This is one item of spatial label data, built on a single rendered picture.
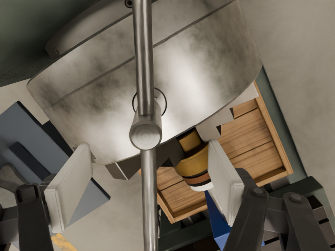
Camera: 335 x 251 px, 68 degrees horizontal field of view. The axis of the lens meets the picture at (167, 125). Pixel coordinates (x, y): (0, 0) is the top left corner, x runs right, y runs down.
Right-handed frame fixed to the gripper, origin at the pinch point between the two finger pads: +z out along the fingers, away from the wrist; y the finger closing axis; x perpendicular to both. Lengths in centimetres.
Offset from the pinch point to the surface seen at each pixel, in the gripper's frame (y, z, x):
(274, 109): 45, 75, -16
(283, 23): 70, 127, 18
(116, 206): -32, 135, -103
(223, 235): 12.1, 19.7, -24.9
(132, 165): -2.9, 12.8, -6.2
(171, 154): 2.5, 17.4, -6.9
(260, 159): 27, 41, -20
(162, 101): 1.2, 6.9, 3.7
